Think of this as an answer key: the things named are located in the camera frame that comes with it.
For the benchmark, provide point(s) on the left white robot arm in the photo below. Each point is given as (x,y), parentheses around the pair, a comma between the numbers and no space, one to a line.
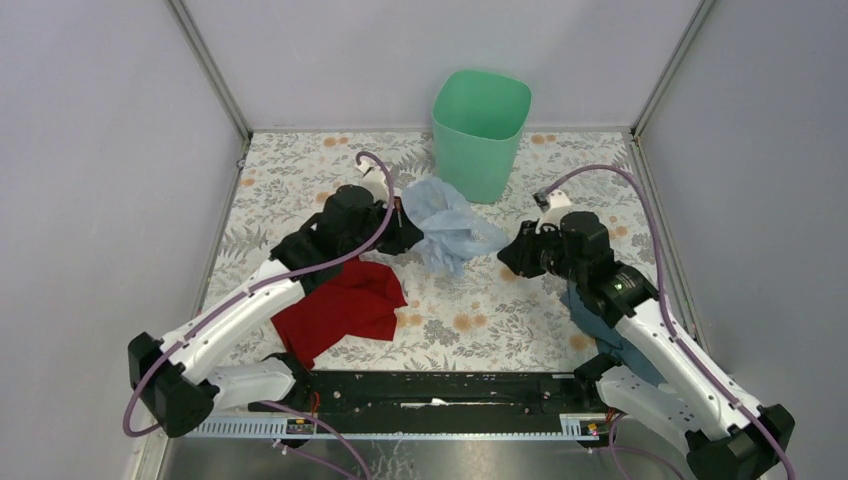
(176,379)

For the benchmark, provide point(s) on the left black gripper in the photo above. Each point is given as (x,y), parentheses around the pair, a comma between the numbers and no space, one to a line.
(406,234)

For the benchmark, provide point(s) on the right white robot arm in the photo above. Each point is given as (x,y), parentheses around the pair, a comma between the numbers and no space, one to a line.
(723,431)

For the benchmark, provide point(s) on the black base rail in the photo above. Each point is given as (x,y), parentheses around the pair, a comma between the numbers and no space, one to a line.
(444,403)

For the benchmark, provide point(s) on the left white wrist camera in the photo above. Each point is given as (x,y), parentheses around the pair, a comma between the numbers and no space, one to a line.
(373,180)

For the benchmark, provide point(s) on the blue-grey cloth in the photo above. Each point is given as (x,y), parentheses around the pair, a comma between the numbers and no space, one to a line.
(607,339)

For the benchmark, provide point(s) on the green plastic trash bin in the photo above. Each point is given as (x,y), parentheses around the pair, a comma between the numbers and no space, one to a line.
(477,122)

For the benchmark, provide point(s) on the red cloth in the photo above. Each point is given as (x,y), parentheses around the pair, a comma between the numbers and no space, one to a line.
(360,302)

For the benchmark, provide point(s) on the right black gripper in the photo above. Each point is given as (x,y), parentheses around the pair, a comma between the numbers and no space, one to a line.
(519,255)

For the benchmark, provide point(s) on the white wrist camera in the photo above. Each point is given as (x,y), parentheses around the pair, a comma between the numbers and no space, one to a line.
(554,206)
(373,180)

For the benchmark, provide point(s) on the light blue plastic trash bag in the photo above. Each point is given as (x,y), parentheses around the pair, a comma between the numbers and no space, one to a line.
(453,234)

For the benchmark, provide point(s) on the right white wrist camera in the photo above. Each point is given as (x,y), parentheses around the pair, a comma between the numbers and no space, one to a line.
(554,206)

